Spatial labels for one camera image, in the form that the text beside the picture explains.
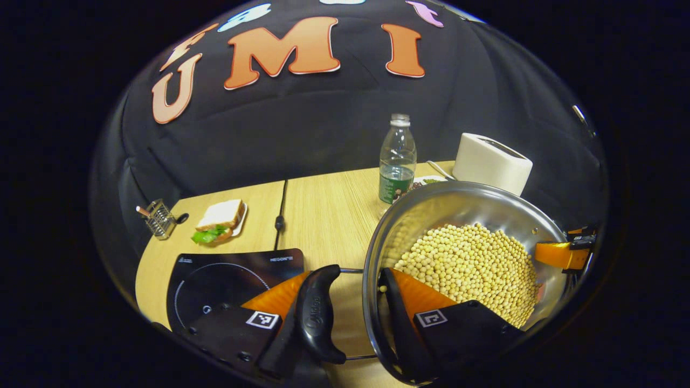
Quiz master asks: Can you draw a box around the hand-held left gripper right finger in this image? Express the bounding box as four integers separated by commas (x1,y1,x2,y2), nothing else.
377,268,527,385

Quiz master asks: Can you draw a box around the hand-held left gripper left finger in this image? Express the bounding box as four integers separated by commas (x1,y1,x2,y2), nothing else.
181,269,324,384

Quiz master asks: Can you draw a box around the black induction cooktop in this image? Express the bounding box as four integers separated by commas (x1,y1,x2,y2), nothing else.
166,248,305,332

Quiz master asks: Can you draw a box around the stainless steel pot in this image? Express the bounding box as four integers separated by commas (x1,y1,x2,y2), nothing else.
295,181,572,386

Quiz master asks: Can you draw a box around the pile of yellow soybeans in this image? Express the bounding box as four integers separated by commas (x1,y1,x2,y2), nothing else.
380,223,540,329

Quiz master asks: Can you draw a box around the small white plate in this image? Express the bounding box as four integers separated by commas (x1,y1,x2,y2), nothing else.
229,202,249,238

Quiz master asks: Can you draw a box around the white toaster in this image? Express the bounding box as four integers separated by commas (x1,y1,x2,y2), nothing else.
452,133,533,197

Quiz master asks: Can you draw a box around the sandwich with lettuce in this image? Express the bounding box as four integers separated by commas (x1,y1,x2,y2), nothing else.
191,199,245,245

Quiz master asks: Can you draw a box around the white divided dish of beans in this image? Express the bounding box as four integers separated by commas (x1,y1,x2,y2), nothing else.
409,175,448,190

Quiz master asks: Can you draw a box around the clear plastic water bottle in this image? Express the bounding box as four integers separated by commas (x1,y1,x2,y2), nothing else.
379,114,417,205

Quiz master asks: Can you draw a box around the black cable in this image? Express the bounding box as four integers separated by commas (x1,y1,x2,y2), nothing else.
274,181,288,252

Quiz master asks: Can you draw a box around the wire mesh holder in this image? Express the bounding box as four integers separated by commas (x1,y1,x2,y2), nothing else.
144,198,178,241

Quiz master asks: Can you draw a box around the white toaster cable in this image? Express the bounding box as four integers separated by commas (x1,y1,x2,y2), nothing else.
426,160,457,182

